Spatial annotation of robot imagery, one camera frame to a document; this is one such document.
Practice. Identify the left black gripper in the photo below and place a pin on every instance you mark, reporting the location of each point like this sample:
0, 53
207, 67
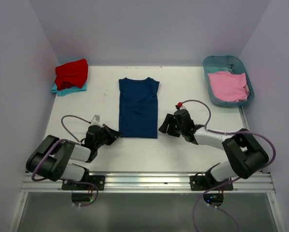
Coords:
113, 135

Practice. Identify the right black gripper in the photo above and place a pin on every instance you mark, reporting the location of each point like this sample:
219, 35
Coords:
163, 127

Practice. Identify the navy blue t-shirt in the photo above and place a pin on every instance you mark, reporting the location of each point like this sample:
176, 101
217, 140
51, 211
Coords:
138, 108

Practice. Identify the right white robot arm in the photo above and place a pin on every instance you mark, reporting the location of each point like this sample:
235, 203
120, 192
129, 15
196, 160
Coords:
245, 155

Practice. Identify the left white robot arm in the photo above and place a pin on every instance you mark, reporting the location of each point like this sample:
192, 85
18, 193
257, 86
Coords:
51, 159

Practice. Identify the teal folded t-shirt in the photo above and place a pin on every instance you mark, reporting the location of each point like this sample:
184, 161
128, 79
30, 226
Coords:
66, 91

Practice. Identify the red folded t-shirt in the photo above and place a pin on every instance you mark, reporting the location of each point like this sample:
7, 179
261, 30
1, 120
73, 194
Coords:
72, 74

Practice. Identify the pink t-shirt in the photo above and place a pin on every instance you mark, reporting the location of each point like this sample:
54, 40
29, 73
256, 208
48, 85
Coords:
229, 87

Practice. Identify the teal plastic basket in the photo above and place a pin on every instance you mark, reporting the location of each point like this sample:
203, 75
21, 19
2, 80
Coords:
238, 68

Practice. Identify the teal t-shirt in basket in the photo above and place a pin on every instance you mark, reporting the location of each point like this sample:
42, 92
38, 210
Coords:
215, 69

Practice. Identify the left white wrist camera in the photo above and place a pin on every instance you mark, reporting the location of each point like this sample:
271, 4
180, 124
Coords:
95, 121

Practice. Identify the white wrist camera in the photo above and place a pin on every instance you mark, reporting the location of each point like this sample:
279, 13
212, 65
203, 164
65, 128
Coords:
95, 121
180, 106

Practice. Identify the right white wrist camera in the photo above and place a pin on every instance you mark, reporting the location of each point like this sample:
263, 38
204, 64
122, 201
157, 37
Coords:
180, 106

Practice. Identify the aluminium mounting rail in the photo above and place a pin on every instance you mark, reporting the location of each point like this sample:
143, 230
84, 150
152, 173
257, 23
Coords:
128, 181

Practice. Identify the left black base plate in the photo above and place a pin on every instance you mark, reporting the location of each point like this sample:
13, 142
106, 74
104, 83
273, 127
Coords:
91, 182

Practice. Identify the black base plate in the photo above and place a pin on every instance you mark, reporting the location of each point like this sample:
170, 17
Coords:
91, 182
205, 181

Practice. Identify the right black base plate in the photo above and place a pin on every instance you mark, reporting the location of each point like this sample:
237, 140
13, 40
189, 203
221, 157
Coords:
205, 181

